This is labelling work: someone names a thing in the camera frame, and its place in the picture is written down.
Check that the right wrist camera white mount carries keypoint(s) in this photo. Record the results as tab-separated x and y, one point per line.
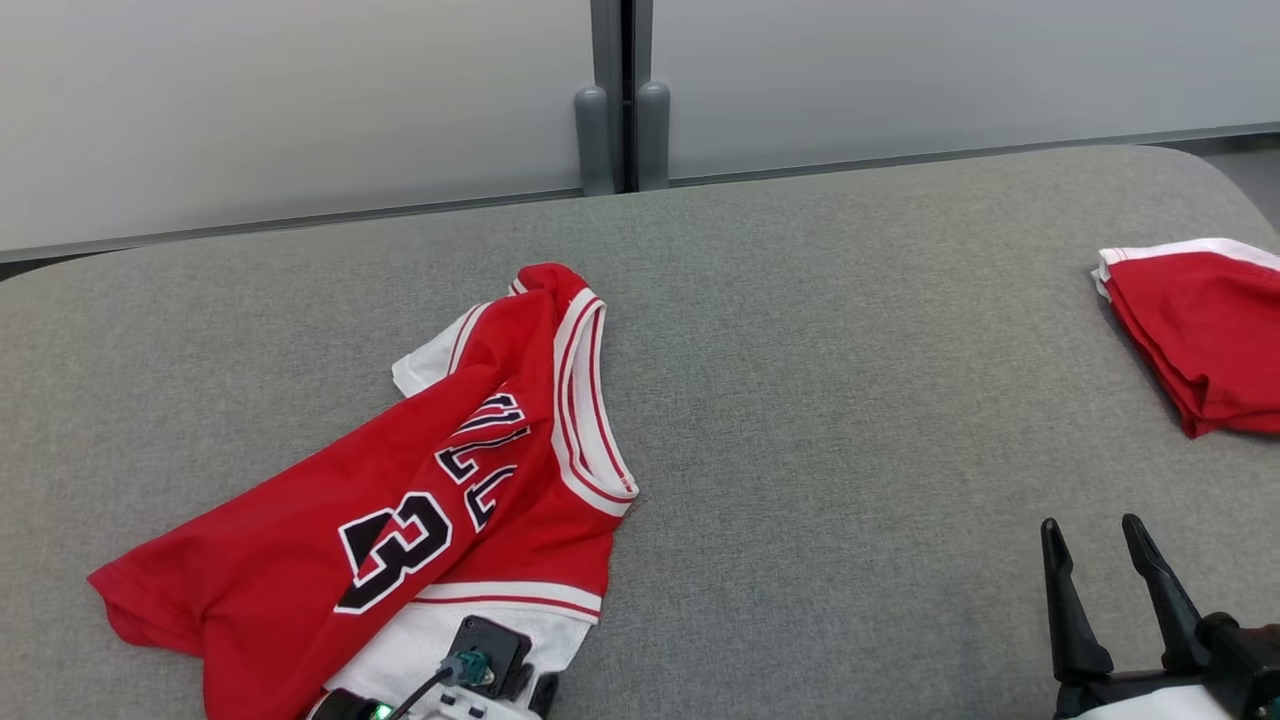
1245	660

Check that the grey partition post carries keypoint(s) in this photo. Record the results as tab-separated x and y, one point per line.
622	60

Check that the grey cylinder post foot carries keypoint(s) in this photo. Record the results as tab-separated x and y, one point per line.
593	140
652	135

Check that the red basketball jersey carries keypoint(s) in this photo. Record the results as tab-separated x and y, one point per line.
300	560

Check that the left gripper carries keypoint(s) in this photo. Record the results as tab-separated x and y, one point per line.
345	708

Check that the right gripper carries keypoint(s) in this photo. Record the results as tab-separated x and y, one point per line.
1090	688

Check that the red basketball shorts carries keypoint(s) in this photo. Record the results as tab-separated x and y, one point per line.
1200	330

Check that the teal left camera connector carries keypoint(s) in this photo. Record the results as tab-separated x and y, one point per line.
467	667

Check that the grey wall base rail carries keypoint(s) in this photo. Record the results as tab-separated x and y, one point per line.
250	225
950	155

